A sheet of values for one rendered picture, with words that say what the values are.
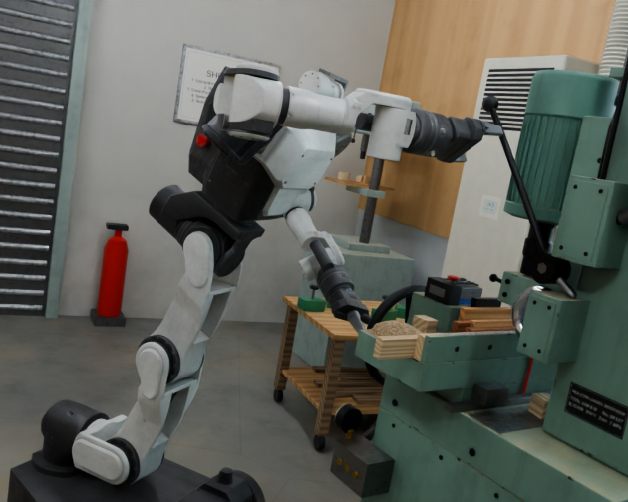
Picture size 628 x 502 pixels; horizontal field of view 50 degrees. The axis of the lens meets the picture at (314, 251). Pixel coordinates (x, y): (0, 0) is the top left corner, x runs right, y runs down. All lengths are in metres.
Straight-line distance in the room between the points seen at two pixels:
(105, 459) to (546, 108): 1.49
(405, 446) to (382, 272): 2.35
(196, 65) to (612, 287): 3.31
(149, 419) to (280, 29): 3.01
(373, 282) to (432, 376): 2.47
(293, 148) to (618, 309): 0.78
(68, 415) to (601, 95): 1.70
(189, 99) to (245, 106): 3.03
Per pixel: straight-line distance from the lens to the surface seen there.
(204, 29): 4.29
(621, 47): 3.06
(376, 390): 3.19
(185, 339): 1.86
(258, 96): 1.20
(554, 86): 1.48
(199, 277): 1.76
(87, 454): 2.13
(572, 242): 1.27
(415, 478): 1.54
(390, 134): 1.26
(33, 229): 4.15
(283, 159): 1.59
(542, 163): 1.47
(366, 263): 3.74
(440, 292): 1.61
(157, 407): 1.93
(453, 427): 1.43
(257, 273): 4.55
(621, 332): 1.32
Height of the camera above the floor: 1.28
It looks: 9 degrees down
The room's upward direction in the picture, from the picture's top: 10 degrees clockwise
